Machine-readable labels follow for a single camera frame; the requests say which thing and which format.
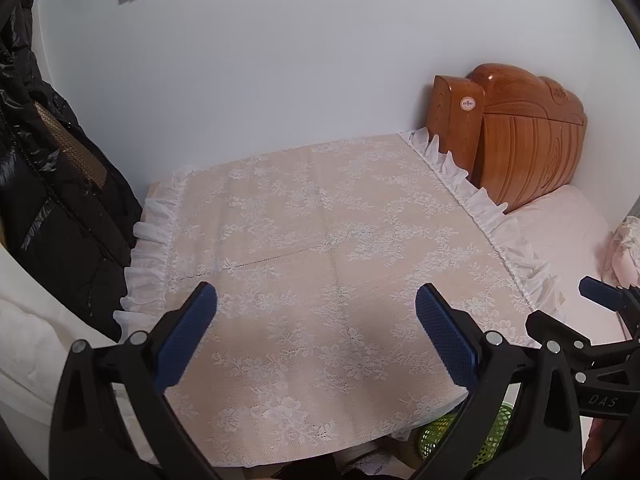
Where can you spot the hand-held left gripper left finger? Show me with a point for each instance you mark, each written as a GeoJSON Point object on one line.
{"type": "Point", "coordinates": [187, 340]}

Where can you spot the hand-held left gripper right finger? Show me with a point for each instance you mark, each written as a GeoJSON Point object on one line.
{"type": "Point", "coordinates": [445, 340]}

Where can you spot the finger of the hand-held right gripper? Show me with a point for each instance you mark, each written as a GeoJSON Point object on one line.
{"type": "Point", "coordinates": [555, 329]}
{"type": "Point", "coordinates": [600, 287]}

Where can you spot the green plastic basket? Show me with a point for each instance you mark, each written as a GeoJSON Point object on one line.
{"type": "Point", "coordinates": [445, 435]}

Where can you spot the person's right hand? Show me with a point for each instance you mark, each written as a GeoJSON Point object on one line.
{"type": "Point", "coordinates": [602, 442]}

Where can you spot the pink folded blanket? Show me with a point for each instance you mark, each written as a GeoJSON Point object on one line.
{"type": "Point", "coordinates": [625, 255]}

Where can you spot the white lace tablecloth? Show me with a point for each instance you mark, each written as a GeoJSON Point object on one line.
{"type": "Point", "coordinates": [325, 260]}

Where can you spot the black pants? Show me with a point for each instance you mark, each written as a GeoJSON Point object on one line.
{"type": "Point", "coordinates": [370, 472]}

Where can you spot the wooden bed headboard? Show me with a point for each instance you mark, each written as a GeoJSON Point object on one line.
{"type": "Point", "coordinates": [530, 145]}

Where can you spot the black puffer jacket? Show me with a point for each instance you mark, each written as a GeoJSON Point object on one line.
{"type": "Point", "coordinates": [55, 200]}

